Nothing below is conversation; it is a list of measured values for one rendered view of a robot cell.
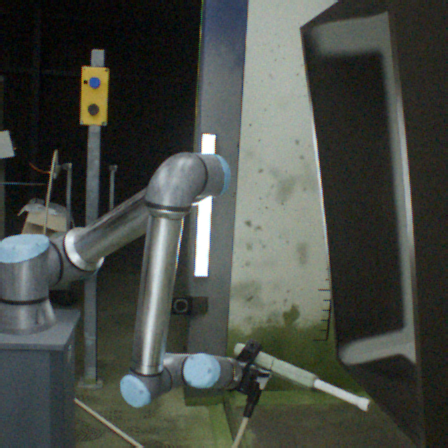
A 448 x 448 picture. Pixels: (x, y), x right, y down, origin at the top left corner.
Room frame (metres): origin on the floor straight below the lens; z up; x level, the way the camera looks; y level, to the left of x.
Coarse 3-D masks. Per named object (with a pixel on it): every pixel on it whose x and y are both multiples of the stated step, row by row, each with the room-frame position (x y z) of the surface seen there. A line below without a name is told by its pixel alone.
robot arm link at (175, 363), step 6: (168, 354) 1.37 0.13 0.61; (174, 354) 1.36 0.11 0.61; (180, 354) 1.35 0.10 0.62; (186, 354) 1.34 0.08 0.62; (168, 360) 1.31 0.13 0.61; (174, 360) 1.32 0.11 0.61; (180, 360) 1.31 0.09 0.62; (168, 366) 1.29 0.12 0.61; (174, 366) 1.30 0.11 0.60; (180, 366) 1.29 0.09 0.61; (174, 372) 1.28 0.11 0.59; (180, 372) 1.29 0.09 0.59; (174, 378) 1.28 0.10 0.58; (180, 378) 1.28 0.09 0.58; (174, 384) 1.28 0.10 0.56; (180, 384) 1.30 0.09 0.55; (186, 384) 1.29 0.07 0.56
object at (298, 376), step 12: (240, 348) 1.57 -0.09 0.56; (264, 360) 1.51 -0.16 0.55; (276, 360) 1.49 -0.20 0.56; (276, 372) 1.47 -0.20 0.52; (288, 372) 1.45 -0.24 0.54; (300, 372) 1.43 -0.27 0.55; (300, 384) 1.41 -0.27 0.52; (312, 384) 1.39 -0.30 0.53; (324, 384) 1.38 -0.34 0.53; (252, 396) 1.49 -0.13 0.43; (336, 396) 1.35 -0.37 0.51; (348, 396) 1.33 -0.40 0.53; (252, 408) 1.48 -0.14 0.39; (360, 408) 1.30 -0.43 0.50
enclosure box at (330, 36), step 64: (384, 0) 1.44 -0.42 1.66; (320, 64) 1.70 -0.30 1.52; (384, 64) 1.75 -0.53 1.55; (320, 128) 1.71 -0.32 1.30; (384, 128) 1.75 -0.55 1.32; (320, 192) 1.70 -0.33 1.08; (384, 192) 1.76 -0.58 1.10; (384, 256) 1.76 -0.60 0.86; (384, 320) 1.77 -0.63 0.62; (384, 384) 1.52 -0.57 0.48
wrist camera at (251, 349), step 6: (246, 342) 1.46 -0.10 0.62; (252, 342) 1.45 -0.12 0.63; (258, 342) 1.45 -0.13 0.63; (246, 348) 1.44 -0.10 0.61; (252, 348) 1.43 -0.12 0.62; (258, 348) 1.44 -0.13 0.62; (240, 354) 1.43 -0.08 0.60; (246, 354) 1.42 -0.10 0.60; (252, 354) 1.42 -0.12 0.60; (240, 360) 1.41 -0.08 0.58; (246, 360) 1.41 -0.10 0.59; (252, 360) 1.42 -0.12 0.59; (246, 366) 1.39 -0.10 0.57
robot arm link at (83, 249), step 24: (216, 168) 1.27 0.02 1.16; (144, 192) 1.37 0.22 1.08; (216, 192) 1.30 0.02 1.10; (120, 216) 1.40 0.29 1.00; (144, 216) 1.36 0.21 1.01; (72, 240) 1.50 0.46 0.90; (96, 240) 1.45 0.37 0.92; (120, 240) 1.43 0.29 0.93; (72, 264) 1.49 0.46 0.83; (96, 264) 1.54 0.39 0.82
